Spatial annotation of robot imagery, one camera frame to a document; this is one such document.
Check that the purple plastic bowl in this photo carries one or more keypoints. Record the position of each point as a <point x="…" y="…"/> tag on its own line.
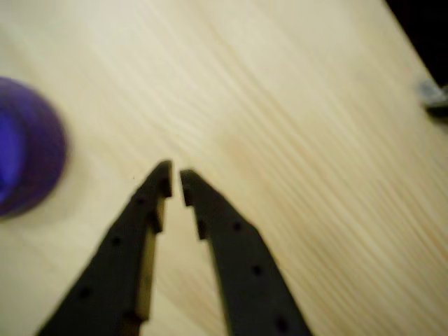
<point x="24" y="150"/>

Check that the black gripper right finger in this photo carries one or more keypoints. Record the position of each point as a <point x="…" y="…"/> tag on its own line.
<point x="245" y="280"/>

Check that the silver metal corner bracket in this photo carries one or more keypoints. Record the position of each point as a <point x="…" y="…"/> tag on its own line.
<point x="432" y="91"/>

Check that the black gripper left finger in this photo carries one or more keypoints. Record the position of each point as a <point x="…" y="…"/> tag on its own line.
<point x="115" y="266"/>

